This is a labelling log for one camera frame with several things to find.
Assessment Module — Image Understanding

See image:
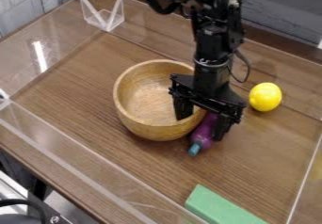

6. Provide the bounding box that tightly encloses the black metal frame bracket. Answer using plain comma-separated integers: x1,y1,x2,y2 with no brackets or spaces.
27,192,76,224

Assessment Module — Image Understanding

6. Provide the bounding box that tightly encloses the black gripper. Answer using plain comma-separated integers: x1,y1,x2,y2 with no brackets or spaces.
168,73,247,141

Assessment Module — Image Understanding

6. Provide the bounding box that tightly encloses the green block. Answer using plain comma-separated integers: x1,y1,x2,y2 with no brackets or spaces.
184,184,267,224

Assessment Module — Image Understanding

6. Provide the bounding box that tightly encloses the clear acrylic tray wall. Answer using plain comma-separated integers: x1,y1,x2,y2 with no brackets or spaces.
0,0,322,224

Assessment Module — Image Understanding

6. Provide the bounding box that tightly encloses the brown wooden bowl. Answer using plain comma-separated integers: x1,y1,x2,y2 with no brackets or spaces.
114,59,204,141

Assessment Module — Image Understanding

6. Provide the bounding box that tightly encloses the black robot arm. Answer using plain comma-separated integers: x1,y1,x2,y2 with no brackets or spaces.
146,0,246,140

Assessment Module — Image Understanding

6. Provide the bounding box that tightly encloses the black cable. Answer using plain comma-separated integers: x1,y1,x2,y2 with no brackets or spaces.
0,198,45,224

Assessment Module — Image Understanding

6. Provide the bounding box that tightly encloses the purple toy eggplant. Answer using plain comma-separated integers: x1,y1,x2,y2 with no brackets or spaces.
187,113,218,156

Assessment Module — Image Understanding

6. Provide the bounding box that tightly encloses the yellow toy lemon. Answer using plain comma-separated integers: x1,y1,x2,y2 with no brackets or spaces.
248,82,283,112

